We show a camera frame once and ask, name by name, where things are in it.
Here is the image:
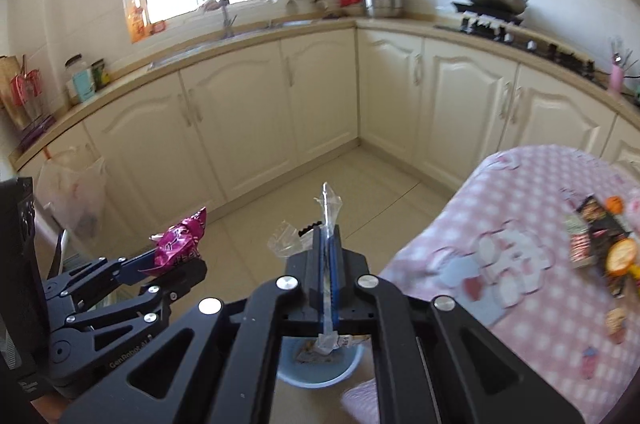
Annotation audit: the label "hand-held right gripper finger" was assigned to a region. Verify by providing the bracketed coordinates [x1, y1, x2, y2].
[328, 224, 586, 424]
[59, 224, 328, 424]

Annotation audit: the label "blue plastic basin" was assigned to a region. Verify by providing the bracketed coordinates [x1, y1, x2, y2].
[276, 334, 365, 389]

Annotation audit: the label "clear plastic wrapper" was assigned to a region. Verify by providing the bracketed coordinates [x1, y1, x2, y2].
[266, 181, 352, 358]

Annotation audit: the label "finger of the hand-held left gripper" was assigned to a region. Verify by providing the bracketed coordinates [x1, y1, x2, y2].
[64, 257, 209, 331]
[42, 247, 161, 305]

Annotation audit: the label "steel sink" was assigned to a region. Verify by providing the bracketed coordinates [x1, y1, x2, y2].
[149, 19, 321, 71]

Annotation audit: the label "pink checked tablecloth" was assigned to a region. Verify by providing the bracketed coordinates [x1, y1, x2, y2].
[341, 144, 640, 424]

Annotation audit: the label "pink snack wrapper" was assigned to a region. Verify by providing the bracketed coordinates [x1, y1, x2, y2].
[151, 206, 209, 278]

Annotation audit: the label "red striped wrapper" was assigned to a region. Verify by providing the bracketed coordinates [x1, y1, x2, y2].
[564, 214, 597, 268]

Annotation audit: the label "hanging white plastic bag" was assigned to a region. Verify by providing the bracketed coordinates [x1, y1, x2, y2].
[35, 146, 107, 241]

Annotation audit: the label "green jar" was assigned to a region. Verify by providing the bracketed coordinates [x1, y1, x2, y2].
[91, 58, 112, 90]

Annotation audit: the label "cream kitchen base cabinets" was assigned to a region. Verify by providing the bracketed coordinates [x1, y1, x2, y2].
[14, 18, 640, 227]

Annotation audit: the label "teal box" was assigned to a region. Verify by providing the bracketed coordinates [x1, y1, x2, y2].
[72, 69, 96, 102]

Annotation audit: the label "orange package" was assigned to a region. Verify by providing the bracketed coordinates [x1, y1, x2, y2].
[127, 1, 149, 44]

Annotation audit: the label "large orange peel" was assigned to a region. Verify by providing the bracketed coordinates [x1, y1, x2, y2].
[605, 239, 639, 278]

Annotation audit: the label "dark snack wrapper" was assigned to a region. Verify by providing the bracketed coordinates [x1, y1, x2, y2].
[575, 196, 632, 256]

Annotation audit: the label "black gas stove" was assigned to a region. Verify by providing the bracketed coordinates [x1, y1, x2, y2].
[433, 1, 597, 78]

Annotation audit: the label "white paper scrap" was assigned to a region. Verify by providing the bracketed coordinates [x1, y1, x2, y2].
[295, 339, 327, 366]

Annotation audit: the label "glass jar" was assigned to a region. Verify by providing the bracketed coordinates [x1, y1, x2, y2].
[64, 54, 91, 106]

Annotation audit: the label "pink utensil holder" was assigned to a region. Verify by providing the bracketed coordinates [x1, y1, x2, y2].
[607, 36, 639, 94]

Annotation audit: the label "red mesh bag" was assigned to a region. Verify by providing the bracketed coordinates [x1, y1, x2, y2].
[11, 54, 44, 116]

